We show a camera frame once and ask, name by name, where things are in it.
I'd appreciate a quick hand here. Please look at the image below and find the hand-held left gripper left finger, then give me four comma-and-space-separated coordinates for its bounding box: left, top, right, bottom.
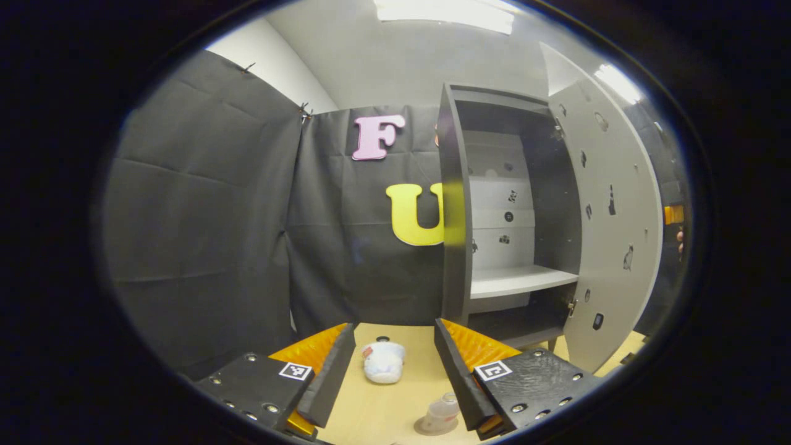
195, 321, 358, 441

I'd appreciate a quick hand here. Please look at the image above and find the large ceiling lamp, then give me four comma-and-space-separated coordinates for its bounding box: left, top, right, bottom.
373, 0, 515, 35

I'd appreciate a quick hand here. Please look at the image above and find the white cabinet shelf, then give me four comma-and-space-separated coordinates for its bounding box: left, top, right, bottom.
470, 265, 580, 300

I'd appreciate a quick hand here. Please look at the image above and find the black backdrop cloth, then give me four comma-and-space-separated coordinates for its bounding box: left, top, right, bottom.
102, 49, 690, 381

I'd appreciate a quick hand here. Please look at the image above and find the dark grey cabinet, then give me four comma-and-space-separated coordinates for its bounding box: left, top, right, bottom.
436, 82, 585, 352

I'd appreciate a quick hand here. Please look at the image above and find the clear plastic bottle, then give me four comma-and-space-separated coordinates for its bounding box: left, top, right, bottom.
426, 391, 461, 433

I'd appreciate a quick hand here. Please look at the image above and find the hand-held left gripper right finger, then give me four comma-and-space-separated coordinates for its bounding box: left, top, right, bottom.
434, 318, 603, 441

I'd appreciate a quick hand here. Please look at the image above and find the round grey coaster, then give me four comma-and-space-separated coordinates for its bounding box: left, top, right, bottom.
414, 415, 461, 436

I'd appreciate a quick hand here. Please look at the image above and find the small ceiling lamp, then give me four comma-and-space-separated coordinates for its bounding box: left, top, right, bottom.
593, 62, 648, 106

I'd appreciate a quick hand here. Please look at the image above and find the white crumpled bundle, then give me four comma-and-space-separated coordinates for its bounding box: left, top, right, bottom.
362, 341, 407, 385

